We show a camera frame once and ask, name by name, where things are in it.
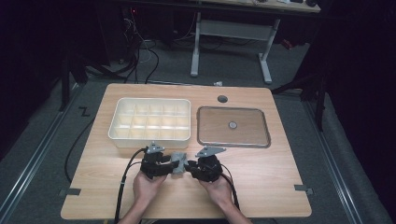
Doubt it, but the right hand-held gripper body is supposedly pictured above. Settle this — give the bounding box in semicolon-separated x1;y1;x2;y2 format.
192;145;227;183

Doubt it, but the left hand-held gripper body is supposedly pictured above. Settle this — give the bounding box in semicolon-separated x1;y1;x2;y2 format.
139;141;167;180

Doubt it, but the grey sock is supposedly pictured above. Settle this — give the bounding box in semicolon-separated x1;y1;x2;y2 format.
170;151;190;175

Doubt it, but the person's left hand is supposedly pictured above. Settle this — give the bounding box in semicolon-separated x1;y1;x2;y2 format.
133;171;167;206

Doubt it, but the person's right hand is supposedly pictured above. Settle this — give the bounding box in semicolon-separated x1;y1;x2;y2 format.
199;175;234;209

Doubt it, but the clear plastic lid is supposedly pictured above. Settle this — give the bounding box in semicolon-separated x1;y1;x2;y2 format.
196;105;272;148

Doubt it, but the white compartment storage box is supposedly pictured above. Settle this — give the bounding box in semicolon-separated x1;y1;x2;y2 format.
107;97;191;149

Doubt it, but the black metal stand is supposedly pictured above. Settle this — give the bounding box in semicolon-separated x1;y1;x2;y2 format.
270;60;332;132
58;50;89;112

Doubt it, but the white-legged wooden desk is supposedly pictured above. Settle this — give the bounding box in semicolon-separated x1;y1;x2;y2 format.
189;0;321;85

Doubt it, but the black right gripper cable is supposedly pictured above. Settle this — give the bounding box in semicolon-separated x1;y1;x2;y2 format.
219;162;241;210

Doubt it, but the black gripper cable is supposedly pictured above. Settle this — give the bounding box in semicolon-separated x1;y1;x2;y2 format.
113;147;148;224
219;162;241;210

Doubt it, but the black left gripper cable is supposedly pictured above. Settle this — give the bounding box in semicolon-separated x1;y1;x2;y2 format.
113;147;148;224

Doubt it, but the black floor cable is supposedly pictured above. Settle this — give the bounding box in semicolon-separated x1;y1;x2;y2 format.
64;118;96;185

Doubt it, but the tangle of background cables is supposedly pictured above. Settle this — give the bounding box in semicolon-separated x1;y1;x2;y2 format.
120;7;161;85

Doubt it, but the metal floor rail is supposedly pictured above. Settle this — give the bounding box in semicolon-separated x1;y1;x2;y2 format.
303;99;366;224
0;83;86;224

